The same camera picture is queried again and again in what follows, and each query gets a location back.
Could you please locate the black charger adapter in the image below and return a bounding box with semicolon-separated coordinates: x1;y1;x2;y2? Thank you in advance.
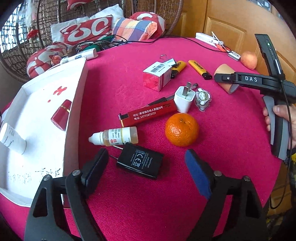
116;143;164;179

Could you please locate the red patterned cushion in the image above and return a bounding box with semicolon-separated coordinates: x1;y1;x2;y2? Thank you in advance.
27;42;67;79
130;11;166;39

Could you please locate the red white patterned pillow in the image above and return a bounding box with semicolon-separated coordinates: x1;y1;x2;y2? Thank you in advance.
60;15;113;46

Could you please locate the tan tape roll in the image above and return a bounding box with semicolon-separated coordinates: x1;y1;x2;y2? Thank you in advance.
214;64;239;94

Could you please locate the orange mandarin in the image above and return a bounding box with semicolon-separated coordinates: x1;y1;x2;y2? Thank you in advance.
165;113;200;147

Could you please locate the small red headrest pillow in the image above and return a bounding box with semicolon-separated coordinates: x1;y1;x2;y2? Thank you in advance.
67;0;92;11

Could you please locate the white pill bottle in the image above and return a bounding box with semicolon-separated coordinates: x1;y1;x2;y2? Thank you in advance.
0;123;27;155

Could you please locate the white dreamcatcher ornament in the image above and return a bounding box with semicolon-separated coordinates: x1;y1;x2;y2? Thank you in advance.
25;0;39;40

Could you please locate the white usb charger plug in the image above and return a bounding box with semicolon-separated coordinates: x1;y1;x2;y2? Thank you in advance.
174;82;196;113

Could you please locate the plaid striped cushion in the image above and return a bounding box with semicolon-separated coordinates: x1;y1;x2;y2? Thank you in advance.
112;18;158;41

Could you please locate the red rectangular lighter box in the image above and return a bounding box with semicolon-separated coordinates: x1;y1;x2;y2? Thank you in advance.
118;99;177;128

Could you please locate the white power strip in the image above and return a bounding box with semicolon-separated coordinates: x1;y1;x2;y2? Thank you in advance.
60;48;98;65
195;33;224;48

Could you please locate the red patterned cushion right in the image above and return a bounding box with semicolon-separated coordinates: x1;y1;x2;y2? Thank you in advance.
130;11;166;39

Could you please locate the black power cable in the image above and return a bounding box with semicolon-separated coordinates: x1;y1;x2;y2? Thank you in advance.
76;34;232;53

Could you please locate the red patterned cushion left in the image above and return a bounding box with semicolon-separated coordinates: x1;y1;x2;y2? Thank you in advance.
27;42;67;79

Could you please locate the wicker hanging egg chair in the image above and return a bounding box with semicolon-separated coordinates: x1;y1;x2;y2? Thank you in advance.
1;0;184;83

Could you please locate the small dropper bottle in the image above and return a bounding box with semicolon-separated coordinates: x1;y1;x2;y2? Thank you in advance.
88;126;138;147

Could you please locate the green cloth item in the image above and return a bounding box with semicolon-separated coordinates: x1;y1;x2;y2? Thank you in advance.
92;35;115;52

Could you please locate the red small jar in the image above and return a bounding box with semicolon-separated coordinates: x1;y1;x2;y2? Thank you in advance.
51;99;72;131

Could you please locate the peach apple fruit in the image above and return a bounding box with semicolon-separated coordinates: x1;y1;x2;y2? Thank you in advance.
240;51;258;70

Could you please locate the pink red tablecloth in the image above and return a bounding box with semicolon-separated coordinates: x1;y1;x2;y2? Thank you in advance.
0;37;284;241

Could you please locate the small pink barcode box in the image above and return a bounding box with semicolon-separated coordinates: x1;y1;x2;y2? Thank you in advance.
143;58;176;92

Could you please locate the yellow lighter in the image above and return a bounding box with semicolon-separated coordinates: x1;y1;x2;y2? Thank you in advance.
171;61;187;79
188;60;212;80

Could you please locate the right hand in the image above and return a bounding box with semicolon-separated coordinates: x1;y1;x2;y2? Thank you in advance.
263;105;296;148

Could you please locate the white cardboard tray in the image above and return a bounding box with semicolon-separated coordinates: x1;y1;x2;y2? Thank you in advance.
1;58;88;207

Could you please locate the white power strip right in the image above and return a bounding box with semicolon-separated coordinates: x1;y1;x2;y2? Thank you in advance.
195;33;224;48

